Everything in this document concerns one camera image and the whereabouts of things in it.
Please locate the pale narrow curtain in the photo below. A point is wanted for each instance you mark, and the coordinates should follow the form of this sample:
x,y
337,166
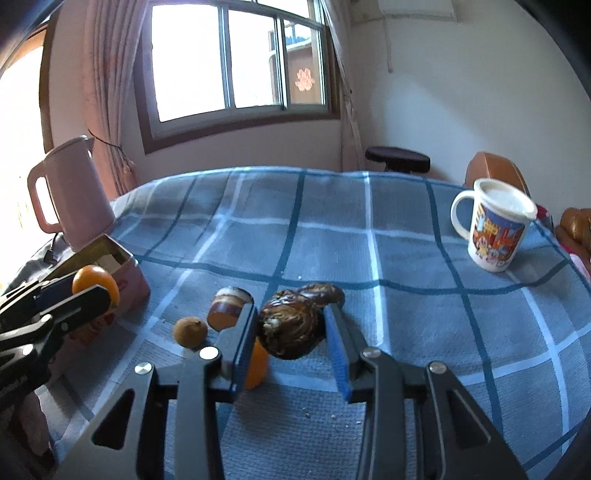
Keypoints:
x,y
348,115

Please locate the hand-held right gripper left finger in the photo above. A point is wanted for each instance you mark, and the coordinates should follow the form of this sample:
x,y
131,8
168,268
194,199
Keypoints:
x,y
242,364

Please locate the pink electric kettle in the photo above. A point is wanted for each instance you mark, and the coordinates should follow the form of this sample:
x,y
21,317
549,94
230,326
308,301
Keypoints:
x,y
78,194

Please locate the brown leather sofa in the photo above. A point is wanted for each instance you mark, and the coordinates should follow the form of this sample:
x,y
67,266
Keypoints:
x,y
577,226

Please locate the white cartoon print mug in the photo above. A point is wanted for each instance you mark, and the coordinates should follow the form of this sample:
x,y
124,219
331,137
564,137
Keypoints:
x,y
496,240

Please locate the small brown round fruit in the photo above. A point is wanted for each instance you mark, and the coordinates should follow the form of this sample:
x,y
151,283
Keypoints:
x,y
189,332

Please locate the sliding glass window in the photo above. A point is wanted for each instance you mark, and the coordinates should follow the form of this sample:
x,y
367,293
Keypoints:
x,y
194,60

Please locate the curtain tieback tassel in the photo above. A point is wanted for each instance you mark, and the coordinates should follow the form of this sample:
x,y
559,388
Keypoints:
x,y
121,148

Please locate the orange tangerine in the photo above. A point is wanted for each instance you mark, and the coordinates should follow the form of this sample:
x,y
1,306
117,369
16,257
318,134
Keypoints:
x,y
258,367
92,279

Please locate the bright side window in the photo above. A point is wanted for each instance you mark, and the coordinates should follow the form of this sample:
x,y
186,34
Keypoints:
x,y
18,138

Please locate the dark round stool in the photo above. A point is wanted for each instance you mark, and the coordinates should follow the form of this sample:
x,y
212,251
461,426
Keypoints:
x,y
397,154

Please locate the red cloth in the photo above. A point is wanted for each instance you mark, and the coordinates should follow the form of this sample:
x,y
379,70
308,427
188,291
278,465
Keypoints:
x,y
545,217

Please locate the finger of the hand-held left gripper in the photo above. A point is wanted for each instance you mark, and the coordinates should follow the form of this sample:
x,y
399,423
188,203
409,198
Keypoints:
x,y
81,307
55,290

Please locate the white air conditioner pipe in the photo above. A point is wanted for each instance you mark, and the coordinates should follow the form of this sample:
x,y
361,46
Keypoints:
x,y
387,46

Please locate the blue plaid tablecloth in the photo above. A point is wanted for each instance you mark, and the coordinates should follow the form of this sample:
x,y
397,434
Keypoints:
x,y
392,300

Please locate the pink curtain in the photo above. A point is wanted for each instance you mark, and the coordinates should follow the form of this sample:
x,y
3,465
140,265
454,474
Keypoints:
x,y
106,69

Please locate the red paper window decoration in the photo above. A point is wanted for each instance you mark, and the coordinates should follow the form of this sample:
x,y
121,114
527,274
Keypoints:
x,y
304,79

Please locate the printed paper leaflet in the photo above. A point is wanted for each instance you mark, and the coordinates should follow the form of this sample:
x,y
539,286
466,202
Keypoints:
x,y
108,263

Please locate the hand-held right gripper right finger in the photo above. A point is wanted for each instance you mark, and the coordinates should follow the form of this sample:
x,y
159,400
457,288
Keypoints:
x,y
339,364

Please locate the white air conditioner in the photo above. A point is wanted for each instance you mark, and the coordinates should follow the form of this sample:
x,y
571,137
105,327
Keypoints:
x,y
415,7

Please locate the rectangular metal tin box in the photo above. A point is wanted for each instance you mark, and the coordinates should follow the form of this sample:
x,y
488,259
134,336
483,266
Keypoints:
x,y
134,286

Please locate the pink floral blanket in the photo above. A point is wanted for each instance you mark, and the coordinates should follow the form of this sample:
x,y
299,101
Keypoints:
x,y
582,267

